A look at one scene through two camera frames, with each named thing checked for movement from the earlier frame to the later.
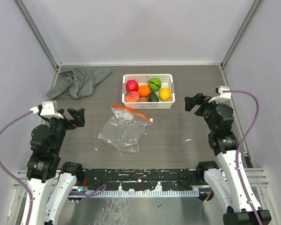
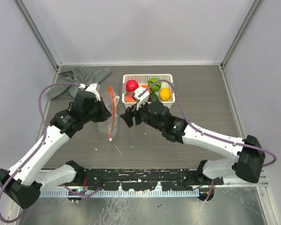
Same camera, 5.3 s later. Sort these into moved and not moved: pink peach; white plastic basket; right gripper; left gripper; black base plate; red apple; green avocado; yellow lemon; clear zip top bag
Moved: left gripper; clear zip top bag; right gripper
Not moved: yellow lemon; green avocado; pink peach; white plastic basket; black base plate; red apple
